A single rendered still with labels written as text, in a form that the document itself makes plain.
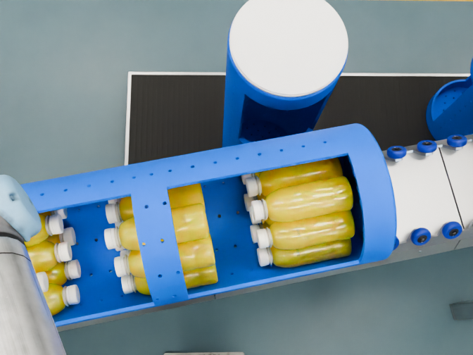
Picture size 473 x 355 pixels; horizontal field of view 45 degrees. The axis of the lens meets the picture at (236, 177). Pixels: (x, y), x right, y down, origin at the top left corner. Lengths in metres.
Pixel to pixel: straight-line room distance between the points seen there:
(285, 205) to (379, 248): 0.20
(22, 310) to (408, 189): 1.05
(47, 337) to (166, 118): 1.75
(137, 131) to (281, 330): 0.93
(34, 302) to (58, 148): 1.89
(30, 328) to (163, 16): 2.16
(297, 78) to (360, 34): 1.32
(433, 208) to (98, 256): 0.78
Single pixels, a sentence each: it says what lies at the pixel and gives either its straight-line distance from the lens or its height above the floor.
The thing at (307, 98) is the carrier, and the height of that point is 1.01.
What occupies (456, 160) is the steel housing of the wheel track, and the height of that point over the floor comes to 0.93.
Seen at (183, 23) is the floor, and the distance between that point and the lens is 2.57.
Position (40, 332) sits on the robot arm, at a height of 1.72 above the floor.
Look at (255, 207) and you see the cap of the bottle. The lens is 1.09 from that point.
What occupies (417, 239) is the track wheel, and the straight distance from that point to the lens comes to 1.35.
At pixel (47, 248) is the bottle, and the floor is 1.08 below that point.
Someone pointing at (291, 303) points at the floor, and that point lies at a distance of 2.25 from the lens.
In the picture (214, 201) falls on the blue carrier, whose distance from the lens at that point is 1.28.
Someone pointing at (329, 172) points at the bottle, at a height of 1.14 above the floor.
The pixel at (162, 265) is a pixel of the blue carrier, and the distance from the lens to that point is 1.03.
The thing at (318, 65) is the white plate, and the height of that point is 1.04.
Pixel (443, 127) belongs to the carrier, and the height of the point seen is 0.26.
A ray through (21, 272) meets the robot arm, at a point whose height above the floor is 1.69.
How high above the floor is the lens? 2.22
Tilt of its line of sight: 75 degrees down
